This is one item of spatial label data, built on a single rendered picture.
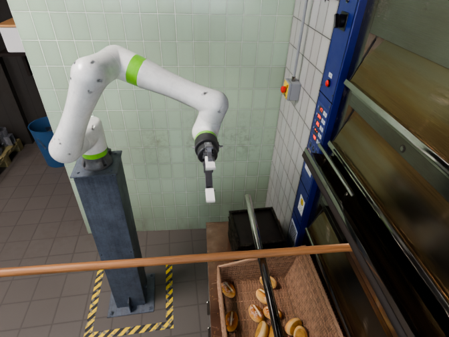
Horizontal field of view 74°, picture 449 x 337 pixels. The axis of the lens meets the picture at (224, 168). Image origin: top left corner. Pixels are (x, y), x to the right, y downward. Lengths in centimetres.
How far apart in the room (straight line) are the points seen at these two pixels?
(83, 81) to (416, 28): 101
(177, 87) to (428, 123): 82
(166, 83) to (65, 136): 46
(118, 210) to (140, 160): 74
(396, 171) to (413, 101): 22
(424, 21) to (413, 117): 24
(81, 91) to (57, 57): 101
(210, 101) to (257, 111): 106
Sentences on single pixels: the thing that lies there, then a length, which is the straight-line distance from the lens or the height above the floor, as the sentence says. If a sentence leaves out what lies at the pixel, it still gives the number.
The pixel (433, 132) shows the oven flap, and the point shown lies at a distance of 90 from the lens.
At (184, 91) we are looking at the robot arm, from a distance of 119.
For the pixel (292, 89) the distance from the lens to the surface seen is 179.
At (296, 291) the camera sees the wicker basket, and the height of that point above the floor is 66.
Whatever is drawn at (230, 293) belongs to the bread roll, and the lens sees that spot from 172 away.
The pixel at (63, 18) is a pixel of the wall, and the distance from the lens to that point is 211.
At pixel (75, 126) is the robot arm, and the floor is 154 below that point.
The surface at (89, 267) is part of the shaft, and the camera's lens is 119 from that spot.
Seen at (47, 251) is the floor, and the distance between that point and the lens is 303.
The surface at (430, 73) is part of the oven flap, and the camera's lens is 98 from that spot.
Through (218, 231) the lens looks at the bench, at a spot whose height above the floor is 58.
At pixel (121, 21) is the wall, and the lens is 202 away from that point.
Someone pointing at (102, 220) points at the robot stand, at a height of 88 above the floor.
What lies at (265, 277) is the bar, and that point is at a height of 117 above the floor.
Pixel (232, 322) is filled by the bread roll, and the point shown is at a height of 64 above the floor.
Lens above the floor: 210
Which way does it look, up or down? 36 degrees down
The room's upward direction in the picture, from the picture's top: 2 degrees clockwise
